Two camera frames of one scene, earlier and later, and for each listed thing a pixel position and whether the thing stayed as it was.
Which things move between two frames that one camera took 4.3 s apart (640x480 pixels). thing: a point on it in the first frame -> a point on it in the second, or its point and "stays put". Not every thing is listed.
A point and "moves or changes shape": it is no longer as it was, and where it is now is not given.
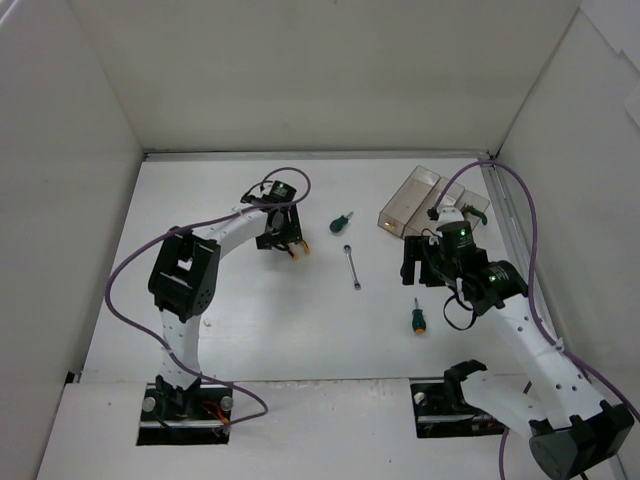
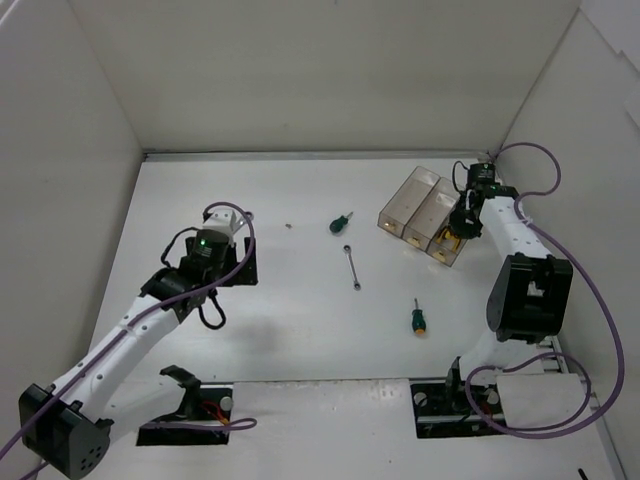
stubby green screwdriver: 337,224 stays put
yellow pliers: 292,247 moves or changes shape
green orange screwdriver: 418,322 stays put
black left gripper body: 282,238 -> 247,270
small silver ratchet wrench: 347,248 stays put
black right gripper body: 417,262 -> 463,226
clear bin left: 405,202 stays put
